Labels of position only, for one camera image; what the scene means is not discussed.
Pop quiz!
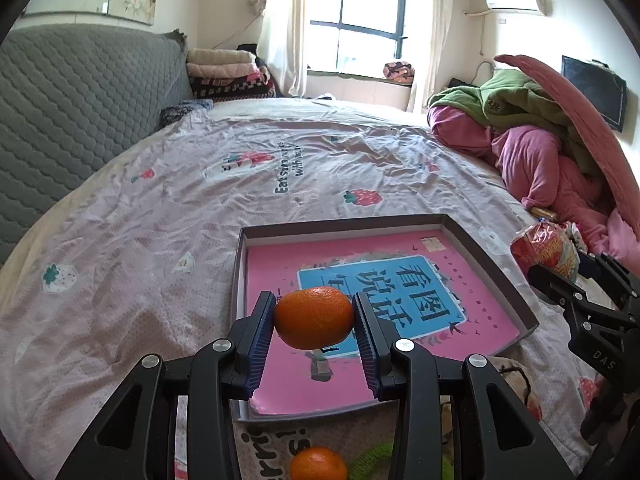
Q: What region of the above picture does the black framed window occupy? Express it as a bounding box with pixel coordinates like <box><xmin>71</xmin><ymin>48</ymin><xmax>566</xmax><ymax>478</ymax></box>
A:
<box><xmin>310</xmin><ymin>0</ymin><xmax>412</xmax><ymax>73</ymax></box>

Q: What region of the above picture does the red snack bag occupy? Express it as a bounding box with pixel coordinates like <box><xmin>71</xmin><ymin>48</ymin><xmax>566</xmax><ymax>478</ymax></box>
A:
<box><xmin>510</xmin><ymin>221</ymin><xmax>581</xmax><ymax>281</ymax></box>

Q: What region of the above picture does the cream folded blanket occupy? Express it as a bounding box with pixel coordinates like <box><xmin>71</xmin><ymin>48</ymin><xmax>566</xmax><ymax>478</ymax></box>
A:
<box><xmin>186</xmin><ymin>48</ymin><xmax>256</xmax><ymax>66</ymax></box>

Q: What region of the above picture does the white air conditioner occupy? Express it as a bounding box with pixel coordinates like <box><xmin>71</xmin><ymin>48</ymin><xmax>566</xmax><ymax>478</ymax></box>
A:
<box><xmin>484</xmin><ymin>0</ymin><xmax>553</xmax><ymax>16</ymax></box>

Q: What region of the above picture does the pink strawberry print bed sheet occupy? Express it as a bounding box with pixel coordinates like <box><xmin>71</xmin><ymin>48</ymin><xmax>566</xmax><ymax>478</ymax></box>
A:
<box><xmin>0</xmin><ymin>97</ymin><xmax>621</xmax><ymax>480</ymax></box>

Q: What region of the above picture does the orange tangerine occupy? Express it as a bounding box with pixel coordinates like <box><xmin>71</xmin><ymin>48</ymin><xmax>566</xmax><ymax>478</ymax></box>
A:
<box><xmin>290</xmin><ymin>447</ymin><xmax>349</xmax><ymax>480</ymax></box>
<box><xmin>272</xmin><ymin>286</ymin><xmax>356</xmax><ymax>351</ymax></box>

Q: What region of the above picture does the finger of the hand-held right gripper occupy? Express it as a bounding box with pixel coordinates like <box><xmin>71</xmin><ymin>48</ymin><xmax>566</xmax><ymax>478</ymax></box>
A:
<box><xmin>580</xmin><ymin>253</ymin><xmax>639</xmax><ymax>312</ymax></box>
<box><xmin>527</xmin><ymin>264</ymin><xmax>590</xmax><ymax>312</ymax></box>

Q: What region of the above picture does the patterned bag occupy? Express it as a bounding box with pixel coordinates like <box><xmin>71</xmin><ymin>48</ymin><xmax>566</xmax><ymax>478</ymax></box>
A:
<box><xmin>383</xmin><ymin>61</ymin><xmax>416</xmax><ymax>85</ymax></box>

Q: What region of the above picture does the green garment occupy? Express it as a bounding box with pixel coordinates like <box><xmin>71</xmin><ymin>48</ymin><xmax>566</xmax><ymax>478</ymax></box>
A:
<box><xmin>429</xmin><ymin>67</ymin><xmax>606</xmax><ymax>176</ymax></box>

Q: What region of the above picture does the colourful snack packet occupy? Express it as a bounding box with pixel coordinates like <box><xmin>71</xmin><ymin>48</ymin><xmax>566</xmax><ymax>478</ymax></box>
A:
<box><xmin>562</xmin><ymin>220</ymin><xmax>589</xmax><ymax>256</ymax></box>

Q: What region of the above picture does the cream curtain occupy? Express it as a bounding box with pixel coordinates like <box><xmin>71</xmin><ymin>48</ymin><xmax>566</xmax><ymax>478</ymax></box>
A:
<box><xmin>257</xmin><ymin>0</ymin><xmax>313</xmax><ymax>98</ymax></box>
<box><xmin>407</xmin><ymin>0</ymin><xmax>456</xmax><ymax>113</ymax></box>

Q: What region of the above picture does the grey shallow cardboard box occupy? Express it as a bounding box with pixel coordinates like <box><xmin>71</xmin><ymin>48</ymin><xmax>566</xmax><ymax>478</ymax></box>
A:
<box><xmin>231</xmin><ymin>213</ymin><xmax>538</xmax><ymax>421</ymax></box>

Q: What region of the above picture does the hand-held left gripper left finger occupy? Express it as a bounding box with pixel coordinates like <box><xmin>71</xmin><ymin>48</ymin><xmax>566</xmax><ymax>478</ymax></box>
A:
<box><xmin>55</xmin><ymin>290</ymin><xmax>278</xmax><ymax>480</ymax></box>

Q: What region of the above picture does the pink folded blanket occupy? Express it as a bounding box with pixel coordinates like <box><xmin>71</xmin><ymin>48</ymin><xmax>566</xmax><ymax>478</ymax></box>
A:
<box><xmin>187</xmin><ymin>62</ymin><xmax>262</xmax><ymax>79</ymax></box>

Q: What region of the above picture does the pink picture book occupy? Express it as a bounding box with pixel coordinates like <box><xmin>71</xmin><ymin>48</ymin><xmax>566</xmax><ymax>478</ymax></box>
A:
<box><xmin>245</xmin><ymin>230</ymin><xmax>521</xmax><ymax>416</ymax></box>

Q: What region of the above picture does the green fuzzy ring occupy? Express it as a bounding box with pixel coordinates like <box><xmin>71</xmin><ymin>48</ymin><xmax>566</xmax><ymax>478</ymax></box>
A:
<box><xmin>348</xmin><ymin>441</ymin><xmax>455</xmax><ymax>480</ymax></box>

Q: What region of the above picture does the grey quilted headboard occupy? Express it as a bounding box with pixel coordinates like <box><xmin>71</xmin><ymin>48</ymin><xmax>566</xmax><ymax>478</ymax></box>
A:
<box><xmin>0</xmin><ymin>24</ymin><xmax>196</xmax><ymax>266</ymax></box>

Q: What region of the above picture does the dark patterned folded blanket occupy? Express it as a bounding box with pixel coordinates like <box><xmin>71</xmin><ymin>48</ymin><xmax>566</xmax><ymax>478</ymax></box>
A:
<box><xmin>190</xmin><ymin>72</ymin><xmax>278</xmax><ymax>102</ymax></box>

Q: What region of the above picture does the translucent drawstring bag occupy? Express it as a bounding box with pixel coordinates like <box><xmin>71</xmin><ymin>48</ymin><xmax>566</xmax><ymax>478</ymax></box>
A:
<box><xmin>487</xmin><ymin>355</ymin><xmax>543</xmax><ymax>421</ymax></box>

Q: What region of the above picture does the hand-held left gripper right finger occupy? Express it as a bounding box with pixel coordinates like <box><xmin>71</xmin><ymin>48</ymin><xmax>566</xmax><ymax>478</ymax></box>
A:
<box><xmin>352</xmin><ymin>290</ymin><xmax>576</xmax><ymax>480</ymax></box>

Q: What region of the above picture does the magenta fleece garment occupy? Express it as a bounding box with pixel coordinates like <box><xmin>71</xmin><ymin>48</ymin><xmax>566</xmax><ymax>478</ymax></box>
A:
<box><xmin>427</xmin><ymin>105</ymin><xmax>611</xmax><ymax>256</ymax></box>

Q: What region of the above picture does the black flat television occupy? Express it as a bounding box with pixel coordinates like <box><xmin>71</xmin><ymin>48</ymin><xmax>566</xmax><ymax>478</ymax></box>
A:
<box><xmin>560</xmin><ymin>55</ymin><xmax>628</xmax><ymax>133</ymax></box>

